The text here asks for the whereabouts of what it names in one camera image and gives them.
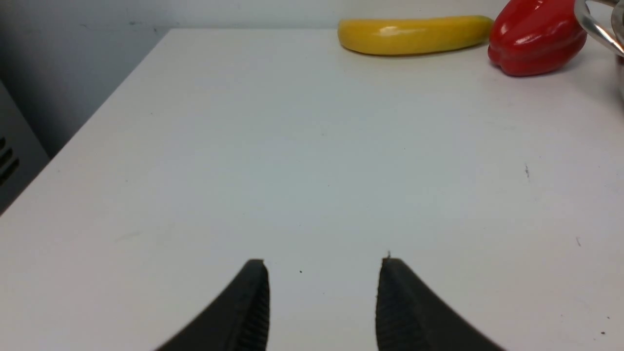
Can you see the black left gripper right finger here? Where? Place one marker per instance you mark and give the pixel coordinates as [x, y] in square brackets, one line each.
[411, 317]

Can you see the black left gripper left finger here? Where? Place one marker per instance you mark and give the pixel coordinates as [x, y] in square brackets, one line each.
[238, 319]

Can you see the stainless steel pot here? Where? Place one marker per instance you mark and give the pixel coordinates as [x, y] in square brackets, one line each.
[612, 39]

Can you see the grey vented cabinet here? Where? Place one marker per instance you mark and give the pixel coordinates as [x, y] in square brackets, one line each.
[22, 156]

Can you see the yellow toy banana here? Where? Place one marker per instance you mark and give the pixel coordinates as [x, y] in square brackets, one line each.
[409, 37]

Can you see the red toy bell pepper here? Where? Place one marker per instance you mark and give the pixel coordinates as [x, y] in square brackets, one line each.
[534, 37]

